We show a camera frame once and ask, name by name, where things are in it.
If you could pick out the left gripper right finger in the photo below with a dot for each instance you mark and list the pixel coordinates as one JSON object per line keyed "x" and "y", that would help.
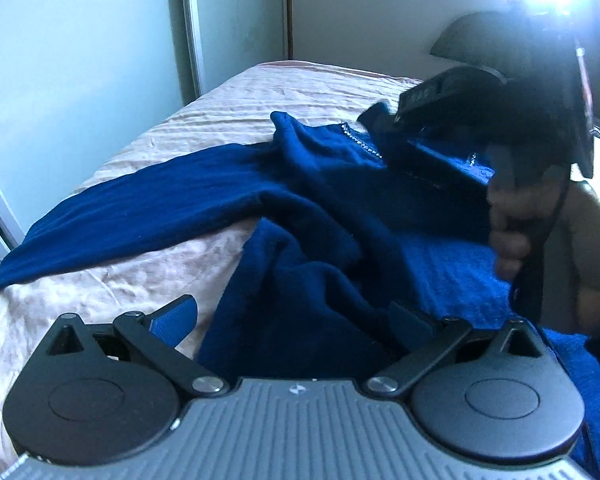
{"x": 427, "y": 342}

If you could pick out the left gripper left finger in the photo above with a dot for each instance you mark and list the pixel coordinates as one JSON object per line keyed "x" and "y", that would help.
{"x": 152, "y": 340}

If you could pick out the glass sliding wardrobe door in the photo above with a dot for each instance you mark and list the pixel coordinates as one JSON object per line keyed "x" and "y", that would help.
{"x": 80, "y": 79}

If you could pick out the dark blue knit sweater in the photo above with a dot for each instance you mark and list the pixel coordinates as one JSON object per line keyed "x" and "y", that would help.
{"x": 514, "y": 402}

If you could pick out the person's right hand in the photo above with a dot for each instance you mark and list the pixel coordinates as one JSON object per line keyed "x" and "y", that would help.
{"x": 546, "y": 238}

